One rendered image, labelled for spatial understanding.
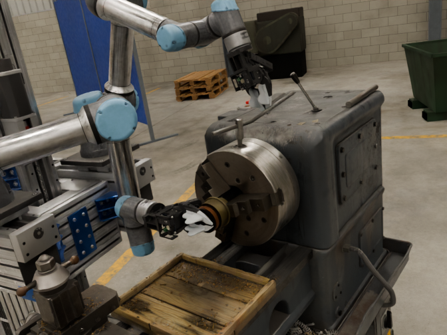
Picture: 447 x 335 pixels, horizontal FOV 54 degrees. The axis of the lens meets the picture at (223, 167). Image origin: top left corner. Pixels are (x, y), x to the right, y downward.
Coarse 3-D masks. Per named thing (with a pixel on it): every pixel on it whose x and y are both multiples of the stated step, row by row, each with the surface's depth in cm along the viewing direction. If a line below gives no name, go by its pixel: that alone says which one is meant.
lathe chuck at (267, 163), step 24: (216, 168) 131; (240, 168) 125; (264, 168) 121; (240, 192) 140; (264, 192) 123; (288, 192) 125; (240, 216) 132; (264, 216) 126; (288, 216) 128; (240, 240) 135; (264, 240) 129
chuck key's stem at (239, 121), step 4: (236, 120) 124; (240, 120) 124; (240, 124) 124; (236, 128) 125; (240, 128) 125; (236, 132) 126; (240, 132) 125; (236, 136) 126; (240, 136) 126; (240, 140) 127; (240, 144) 127
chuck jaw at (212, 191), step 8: (208, 160) 132; (200, 168) 129; (208, 168) 130; (200, 176) 130; (208, 176) 128; (216, 176) 130; (208, 184) 127; (216, 184) 128; (224, 184) 130; (208, 192) 125; (216, 192) 126; (224, 192) 128
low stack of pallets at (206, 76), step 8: (192, 72) 991; (200, 72) 970; (208, 72) 949; (216, 72) 930; (224, 72) 975; (176, 80) 899; (184, 80) 892; (192, 80) 888; (200, 80) 938; (208, 80) 880; (216, 80) 913; (224, 80) 981; (176, 88) 906; (184, 88) 898; (192, 88) 895; (200, 88) 928; (208, 88) 882; (216, 88) 915; (224, 88) 974; (176, 96) 908; (184, 96) 949; (192, 96) 901; (200, 96) 926
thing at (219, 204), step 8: (208, 200) 123; (216, 200) 122; (224, 200) 125; (200, 208) 120; (208, 208) 119; (216, 208) 120; (224, 208) 121; (208, 216) 119; (216, 216) 119; (224, 216) 121; (216, 224) 119; (224, 224) 123; (208, 232) 121
